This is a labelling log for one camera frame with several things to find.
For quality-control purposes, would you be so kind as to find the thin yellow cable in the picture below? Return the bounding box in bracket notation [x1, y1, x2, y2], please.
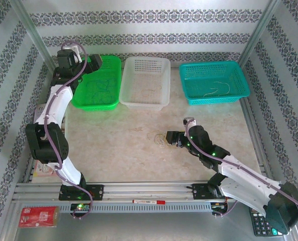
[146, 131, 176, 150]

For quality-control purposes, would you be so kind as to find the thin tan cable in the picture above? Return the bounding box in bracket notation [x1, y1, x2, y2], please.
[140, 83, 163, 99]

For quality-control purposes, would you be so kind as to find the thin cream cable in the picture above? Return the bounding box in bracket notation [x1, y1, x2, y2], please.
[203, 80, 231, 98]

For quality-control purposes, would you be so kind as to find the green plastic basket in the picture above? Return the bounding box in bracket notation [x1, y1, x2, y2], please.
[71, 54, 122, 112]

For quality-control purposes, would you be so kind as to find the white plastic basket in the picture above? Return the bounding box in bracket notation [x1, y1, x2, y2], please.
[118, 56, 172, 112]

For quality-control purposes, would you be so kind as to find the book with landscape cover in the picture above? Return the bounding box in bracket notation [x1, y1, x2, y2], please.
[34, 103, 69, 138]

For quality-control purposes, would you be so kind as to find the red and white marker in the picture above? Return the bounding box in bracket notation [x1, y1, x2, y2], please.
[132, 199, 166, 204]

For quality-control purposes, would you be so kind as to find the teal plastic basket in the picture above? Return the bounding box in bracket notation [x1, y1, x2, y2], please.
[178, 60, 251, 105]

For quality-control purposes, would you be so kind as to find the black calculator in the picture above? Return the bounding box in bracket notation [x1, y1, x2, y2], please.
[249, 207, 284, 237]

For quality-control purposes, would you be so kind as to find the small circuit board with lights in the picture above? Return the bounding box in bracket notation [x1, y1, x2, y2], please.
[71, 203, 91, 213]

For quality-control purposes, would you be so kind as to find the red packet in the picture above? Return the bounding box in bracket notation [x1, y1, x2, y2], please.
[18, 206, 59, 228]

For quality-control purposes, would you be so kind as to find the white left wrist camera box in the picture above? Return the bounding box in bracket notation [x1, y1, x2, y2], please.
[63, 43, 83, 63]

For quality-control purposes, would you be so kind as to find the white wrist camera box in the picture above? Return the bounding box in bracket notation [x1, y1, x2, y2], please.
[63, 43, 83, 63]
[183, 116, 197, 128]

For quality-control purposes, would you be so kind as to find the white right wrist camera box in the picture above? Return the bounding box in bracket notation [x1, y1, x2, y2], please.
[183, 116, 197, 128]

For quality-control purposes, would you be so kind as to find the aluminium frame post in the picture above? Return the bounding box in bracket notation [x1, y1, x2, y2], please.
[12, 0, 60, 75]
[239, 0, 282, 66]

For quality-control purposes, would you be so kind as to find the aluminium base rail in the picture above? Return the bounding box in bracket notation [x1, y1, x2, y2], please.
[12, 180, 283, 203]

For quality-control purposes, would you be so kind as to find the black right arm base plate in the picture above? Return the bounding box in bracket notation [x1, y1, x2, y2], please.
[193, 183, 230, 200]

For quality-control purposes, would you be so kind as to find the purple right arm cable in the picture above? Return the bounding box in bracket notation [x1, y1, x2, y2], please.
[185, 120, 298, 219]

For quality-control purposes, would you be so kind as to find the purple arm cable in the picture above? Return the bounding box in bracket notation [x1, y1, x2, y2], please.
[185, 120, 298, 219]
[44, 41, 94, 220]

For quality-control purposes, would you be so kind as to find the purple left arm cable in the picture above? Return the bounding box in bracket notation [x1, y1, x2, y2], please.
[44, 41, 94, 220]

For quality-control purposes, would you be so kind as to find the grey slotted cable duct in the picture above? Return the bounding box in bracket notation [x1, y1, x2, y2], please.
[58, 202, 214, 213]

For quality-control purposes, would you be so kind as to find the small circuit board with wires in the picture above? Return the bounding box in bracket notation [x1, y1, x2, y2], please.
[211, 202, 227, 214]

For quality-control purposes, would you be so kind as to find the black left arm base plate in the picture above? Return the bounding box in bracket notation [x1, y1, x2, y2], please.
[58, 184, 104, 201]

